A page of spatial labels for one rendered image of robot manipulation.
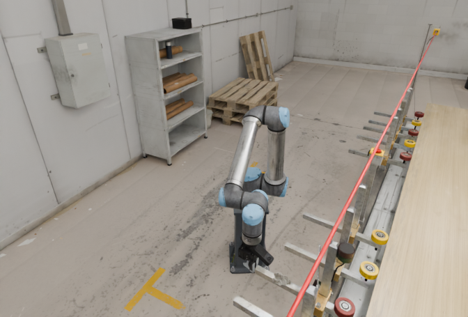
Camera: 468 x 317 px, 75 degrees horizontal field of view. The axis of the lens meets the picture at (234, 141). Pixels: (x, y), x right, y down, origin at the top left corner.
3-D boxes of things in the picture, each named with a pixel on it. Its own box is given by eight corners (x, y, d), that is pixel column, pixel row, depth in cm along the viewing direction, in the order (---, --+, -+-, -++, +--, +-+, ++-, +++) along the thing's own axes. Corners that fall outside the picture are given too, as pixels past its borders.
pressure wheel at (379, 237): (374, 257, 160) (379, 240, 155) (364, 245, 167) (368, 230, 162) (387, 253, 162) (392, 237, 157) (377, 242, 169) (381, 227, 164)
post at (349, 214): (331, 280, 160) (346, 208, 138) (333, 275, 163) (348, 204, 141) (337, 283, 159) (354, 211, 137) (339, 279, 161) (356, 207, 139)
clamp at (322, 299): (309, 313, 131) (310, 305, 129) (320, 289, 141) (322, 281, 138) (322, 320, 128) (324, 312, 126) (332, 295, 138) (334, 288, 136)
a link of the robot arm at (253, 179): (242, 183, 235) (243, 164, 227) (264, 187, 231) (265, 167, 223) (237, 195, 222) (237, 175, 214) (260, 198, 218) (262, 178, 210)
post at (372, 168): (355, 221, 197) (369, 162, 177) (356, 217, 201) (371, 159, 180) (362, 224, 195) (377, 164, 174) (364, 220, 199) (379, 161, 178)
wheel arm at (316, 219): (302, 219, 183) (303, 214, 181) (304, 216, 185) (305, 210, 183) (379, 251, 161) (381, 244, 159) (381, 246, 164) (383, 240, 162)
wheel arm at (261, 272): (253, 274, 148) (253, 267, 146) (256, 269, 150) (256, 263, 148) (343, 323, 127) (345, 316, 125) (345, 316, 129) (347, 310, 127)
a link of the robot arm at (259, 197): (246, 186, 150) (240, 201, 139) (269, 189, 147) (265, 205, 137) (246, 200, 154) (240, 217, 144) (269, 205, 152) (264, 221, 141)
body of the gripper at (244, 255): (246, 247, 152) (246, 229, 146) (261, 255, 148) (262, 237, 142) (237, 258, 146) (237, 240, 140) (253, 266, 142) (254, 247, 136)
